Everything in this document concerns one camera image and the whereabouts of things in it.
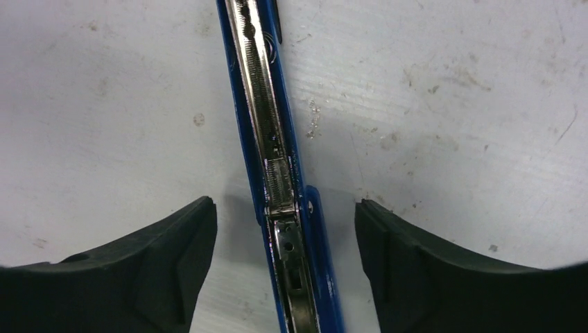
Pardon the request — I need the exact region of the blue stapler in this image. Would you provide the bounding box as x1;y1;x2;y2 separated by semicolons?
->
217;0;345;332

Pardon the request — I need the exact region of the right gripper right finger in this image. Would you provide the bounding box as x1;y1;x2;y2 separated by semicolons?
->
354;200;587;332

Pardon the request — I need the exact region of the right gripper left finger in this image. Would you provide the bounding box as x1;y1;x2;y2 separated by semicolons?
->
1;196;217;332

